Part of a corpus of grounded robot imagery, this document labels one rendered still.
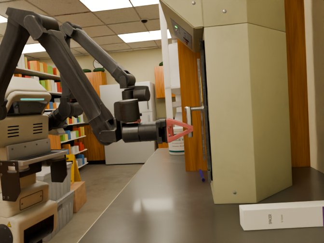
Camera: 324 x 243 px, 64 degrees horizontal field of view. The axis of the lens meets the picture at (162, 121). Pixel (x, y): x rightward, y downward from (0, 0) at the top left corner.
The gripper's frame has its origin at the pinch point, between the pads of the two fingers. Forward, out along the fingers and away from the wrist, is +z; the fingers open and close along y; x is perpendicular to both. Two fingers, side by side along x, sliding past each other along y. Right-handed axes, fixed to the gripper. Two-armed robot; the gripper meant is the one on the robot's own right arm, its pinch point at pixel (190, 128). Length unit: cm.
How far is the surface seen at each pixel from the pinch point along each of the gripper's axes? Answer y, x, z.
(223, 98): -5.3, -7.6, 9.4
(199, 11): -5.4, -30.8, 4.9
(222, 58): -5.3, -18.0, 10.0
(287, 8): 32, -40, 40
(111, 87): 482, -63, -177
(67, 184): 196, 70, -147
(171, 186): 11.7, 20.2, -8.1
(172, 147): 69, 16, -12
